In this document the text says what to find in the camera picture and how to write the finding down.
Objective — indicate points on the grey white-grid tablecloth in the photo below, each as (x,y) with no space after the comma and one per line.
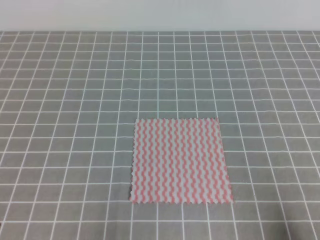
(69,101)

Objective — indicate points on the pink white wavy-striped towel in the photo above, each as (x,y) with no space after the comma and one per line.
(179,161)

